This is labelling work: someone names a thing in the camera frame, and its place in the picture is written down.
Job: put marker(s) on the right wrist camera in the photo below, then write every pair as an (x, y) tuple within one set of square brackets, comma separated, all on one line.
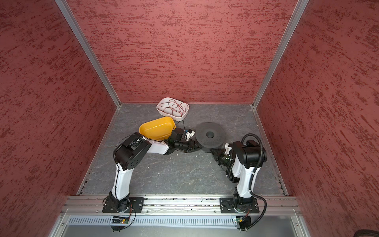
[(228, 149)]

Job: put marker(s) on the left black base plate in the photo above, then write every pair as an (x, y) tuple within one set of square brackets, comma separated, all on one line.
[(126, 205)]

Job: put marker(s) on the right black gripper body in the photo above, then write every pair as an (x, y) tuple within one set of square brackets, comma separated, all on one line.
[(223, 158)]

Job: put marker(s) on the aluminium corner post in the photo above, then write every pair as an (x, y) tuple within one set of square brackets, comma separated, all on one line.
[(290, 28), (69, 17)]

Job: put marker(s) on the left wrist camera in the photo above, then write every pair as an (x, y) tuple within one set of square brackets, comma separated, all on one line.
[(180, 135)]

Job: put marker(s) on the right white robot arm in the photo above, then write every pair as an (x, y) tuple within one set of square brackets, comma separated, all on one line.
[(242, 162)]

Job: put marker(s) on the aluminium mounting rail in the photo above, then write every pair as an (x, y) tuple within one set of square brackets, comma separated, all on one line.
[(186, 205)]

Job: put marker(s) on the yellow plastic tray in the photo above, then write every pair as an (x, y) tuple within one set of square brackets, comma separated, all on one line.
[(158, 129)]

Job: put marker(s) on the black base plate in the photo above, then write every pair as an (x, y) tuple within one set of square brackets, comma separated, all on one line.
[(239, 205), (126, 205)]

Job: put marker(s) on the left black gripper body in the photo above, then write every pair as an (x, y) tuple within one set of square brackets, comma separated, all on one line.
[(189, 147)]

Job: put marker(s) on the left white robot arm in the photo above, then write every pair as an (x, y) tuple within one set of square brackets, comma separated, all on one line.
[(127, 154)]

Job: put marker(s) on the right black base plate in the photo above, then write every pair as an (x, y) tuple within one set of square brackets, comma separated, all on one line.
[(239, 205)]

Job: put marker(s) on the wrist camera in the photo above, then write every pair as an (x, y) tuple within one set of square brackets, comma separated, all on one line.
[(180, 135), (228, 149)]

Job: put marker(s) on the left aluminium corner post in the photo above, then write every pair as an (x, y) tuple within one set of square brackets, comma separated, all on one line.
[(69, 17)]

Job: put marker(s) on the dark grey cable spool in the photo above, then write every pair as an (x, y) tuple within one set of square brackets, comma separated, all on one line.
[(210, 135)]

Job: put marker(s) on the right aluminium corner post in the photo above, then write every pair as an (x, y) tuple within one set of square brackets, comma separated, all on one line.
[(290, 28)]

